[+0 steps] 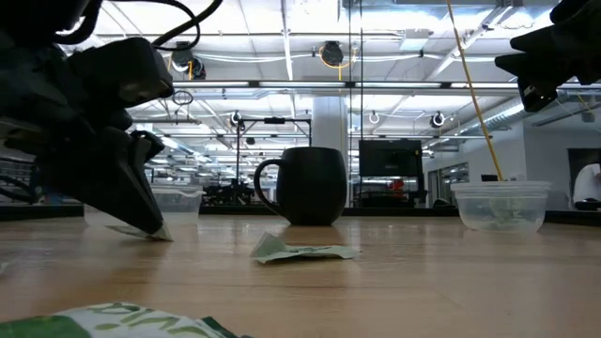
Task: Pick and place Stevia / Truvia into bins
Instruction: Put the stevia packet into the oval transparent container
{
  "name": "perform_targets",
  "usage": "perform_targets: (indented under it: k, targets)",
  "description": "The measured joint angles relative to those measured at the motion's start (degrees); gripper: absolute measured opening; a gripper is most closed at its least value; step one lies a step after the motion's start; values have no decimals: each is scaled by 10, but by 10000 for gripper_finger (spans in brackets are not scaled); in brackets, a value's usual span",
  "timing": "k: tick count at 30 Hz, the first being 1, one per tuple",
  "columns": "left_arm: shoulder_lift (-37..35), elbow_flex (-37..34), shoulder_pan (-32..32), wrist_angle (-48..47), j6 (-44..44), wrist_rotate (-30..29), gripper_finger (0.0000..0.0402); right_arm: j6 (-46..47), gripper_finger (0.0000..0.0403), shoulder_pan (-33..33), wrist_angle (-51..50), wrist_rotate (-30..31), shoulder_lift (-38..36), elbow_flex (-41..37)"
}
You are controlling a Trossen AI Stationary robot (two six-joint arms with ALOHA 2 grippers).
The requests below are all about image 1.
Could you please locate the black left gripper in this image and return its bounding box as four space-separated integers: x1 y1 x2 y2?
0 39 167 236

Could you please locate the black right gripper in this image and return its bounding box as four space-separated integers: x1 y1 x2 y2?
494 0 601 114

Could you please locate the rectangular clear plastic bin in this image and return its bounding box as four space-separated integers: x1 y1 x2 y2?
148 182 208 226

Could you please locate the person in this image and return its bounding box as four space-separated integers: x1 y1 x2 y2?
571 162 601 211

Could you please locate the round clear plastic bin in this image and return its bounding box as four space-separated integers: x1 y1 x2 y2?
450 180 554 234

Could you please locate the black monitor screen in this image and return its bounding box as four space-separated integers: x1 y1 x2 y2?
358 139 424 179

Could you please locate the thin black vertical pole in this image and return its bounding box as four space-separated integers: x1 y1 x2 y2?
347 0 353 207
359 0 364 142

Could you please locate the black ceramic mug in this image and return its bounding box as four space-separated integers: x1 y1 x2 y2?
253 146 348 227

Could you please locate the black monitor cart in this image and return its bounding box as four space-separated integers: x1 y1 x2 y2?
352 177 429 208

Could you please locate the white building column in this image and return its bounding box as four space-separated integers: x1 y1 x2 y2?
311 96 349 207

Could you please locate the long ceiling light bar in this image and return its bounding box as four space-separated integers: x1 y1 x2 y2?
171 81 601 90

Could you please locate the silver ceiling air duct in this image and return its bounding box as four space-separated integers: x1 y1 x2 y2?
457 88 562 138

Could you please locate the yellow hanging cord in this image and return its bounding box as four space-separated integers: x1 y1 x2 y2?
444 0 505 182

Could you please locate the hanging black cable loop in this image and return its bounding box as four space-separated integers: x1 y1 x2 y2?
171 89 195 108

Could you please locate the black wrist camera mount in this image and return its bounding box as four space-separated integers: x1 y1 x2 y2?
69 37 176 110

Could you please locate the black metal frame rig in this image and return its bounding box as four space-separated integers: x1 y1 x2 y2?
235 116 314 190

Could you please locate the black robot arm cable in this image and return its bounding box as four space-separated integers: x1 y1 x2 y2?
54 0 224 53

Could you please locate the black table edge rail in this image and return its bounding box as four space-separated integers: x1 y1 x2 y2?
0 202 601 226

